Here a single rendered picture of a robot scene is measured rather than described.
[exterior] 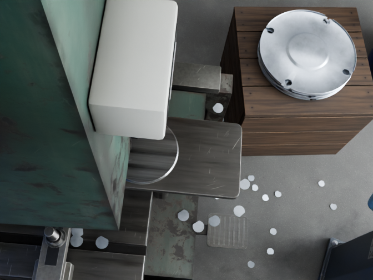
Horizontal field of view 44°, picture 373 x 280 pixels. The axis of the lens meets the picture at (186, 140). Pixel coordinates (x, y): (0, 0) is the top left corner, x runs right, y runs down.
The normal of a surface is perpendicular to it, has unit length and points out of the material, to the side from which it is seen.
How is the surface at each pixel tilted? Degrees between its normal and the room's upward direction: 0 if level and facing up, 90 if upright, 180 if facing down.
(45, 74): 90
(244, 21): 0
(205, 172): 0
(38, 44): 90
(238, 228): 0
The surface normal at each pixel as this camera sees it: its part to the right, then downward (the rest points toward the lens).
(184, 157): 0.07, -0.37
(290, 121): 0.04, 0.93
